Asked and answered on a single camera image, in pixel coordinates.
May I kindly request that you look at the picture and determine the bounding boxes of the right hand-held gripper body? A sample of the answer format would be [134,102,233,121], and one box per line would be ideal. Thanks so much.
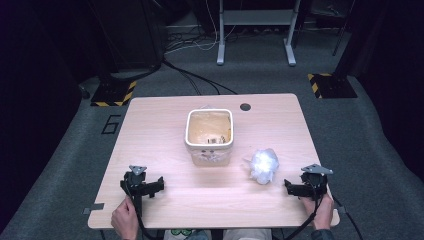
[299,163,334,201]

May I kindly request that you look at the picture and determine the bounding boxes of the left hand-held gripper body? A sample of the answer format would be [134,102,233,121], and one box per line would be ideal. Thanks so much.
[119,164,155,218]

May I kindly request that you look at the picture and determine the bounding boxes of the person's right hand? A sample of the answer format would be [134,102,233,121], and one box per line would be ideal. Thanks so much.
[301,192,335,231]

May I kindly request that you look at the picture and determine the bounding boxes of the person's left hand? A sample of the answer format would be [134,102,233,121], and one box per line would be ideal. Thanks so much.
[110,195,140,240]

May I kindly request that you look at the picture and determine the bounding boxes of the crumpled white plastic bag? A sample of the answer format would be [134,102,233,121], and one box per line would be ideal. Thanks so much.
[244,147,280,186]

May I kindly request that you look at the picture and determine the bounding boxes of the grey tape strip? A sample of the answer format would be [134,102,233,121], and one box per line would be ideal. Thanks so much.
[82,202,106,216]

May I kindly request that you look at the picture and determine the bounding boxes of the person's legs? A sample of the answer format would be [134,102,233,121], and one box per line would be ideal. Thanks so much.
[162,227,274,240]

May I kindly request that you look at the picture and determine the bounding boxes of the translucent white-rimmed plastic bin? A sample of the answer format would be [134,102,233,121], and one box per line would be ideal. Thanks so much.
[184,107,235,168]

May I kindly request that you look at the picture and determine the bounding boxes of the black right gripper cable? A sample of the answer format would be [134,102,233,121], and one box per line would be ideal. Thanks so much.
[283,179,325,240]

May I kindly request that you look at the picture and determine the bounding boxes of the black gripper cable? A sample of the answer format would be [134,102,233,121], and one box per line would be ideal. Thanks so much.
[121,181,155,240]
[283,179,325,240]

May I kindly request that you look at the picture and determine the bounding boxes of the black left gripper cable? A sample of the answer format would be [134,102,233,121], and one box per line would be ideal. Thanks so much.
[121,181,155,240]

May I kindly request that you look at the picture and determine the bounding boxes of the thin black cable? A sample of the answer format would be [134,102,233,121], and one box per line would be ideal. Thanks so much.
[331,194,365,240]

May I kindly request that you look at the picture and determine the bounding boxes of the black yellow striped base plate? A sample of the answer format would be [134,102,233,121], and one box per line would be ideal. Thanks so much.
[90,79,138,108]
[306,72,359,100]

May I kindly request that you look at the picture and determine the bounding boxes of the black floor cables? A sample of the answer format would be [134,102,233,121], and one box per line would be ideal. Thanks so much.
[161,57,238,96]

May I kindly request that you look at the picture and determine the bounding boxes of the white floor cable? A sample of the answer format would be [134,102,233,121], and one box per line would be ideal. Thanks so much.
[164,0,238,55]

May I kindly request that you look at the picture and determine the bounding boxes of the white metal desk frame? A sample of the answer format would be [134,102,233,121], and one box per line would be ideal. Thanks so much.
[216,0,302,67]

